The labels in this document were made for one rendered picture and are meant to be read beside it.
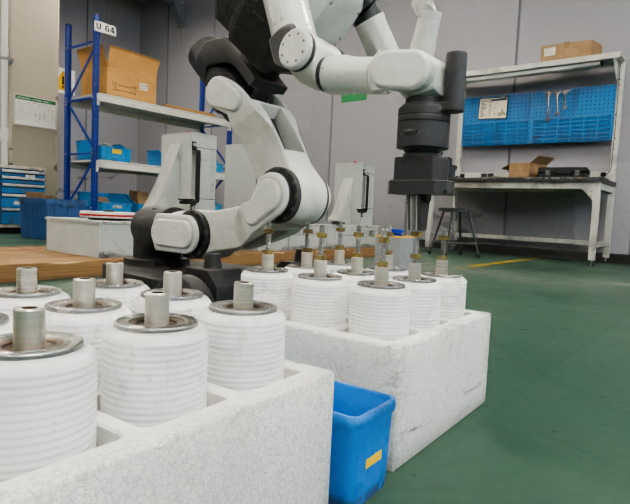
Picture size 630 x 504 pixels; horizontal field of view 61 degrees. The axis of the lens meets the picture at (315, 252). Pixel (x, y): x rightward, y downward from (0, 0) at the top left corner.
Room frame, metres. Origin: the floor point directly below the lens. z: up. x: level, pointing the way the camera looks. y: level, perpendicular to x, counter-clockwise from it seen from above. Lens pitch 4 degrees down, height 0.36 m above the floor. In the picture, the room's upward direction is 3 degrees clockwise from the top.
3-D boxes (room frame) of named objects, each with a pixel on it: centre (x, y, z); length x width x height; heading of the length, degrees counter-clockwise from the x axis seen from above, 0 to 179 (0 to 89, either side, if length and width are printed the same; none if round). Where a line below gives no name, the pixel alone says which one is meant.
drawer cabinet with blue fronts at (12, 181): (5.77, 3.25, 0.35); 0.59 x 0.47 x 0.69; 52
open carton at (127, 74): (5.98, 2.22, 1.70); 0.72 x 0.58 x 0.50; 145
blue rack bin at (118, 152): (5.82, 2.30, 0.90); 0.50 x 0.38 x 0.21; 53
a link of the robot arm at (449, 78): (0.94, -0.19, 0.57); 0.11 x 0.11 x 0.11; 52
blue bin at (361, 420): (0.75, 0.03, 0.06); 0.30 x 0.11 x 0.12; 55
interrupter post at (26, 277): (0.63, 0.34, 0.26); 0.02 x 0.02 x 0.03
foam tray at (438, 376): (1.01, -0.08, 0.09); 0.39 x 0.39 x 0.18; 54
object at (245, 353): (0.59, 0.08, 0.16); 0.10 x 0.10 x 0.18
